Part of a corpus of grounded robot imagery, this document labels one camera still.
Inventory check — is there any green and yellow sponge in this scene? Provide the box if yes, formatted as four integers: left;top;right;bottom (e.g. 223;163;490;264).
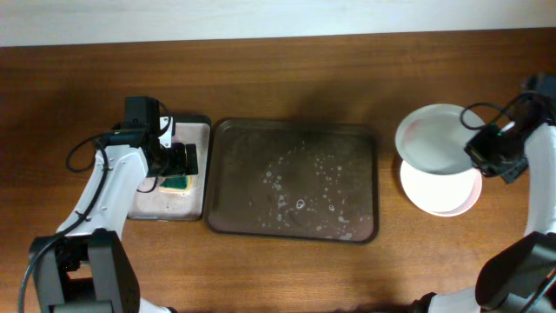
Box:
159;176;191;193

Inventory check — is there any pale green plate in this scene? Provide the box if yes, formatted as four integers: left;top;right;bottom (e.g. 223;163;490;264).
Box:
394;103;485;175

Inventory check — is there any pink plate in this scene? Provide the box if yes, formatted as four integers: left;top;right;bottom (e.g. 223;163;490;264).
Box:
400;161;482;217

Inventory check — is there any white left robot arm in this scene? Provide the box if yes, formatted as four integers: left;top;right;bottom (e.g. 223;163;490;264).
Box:
18;97;198;313

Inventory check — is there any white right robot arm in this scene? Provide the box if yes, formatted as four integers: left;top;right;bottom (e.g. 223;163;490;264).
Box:
394;73;555;312

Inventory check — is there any black tray with soapy water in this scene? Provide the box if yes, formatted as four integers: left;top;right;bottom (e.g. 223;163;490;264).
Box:
128;115;211;221

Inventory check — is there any dark brown serving tray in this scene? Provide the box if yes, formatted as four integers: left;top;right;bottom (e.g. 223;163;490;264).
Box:
203;119;379;244

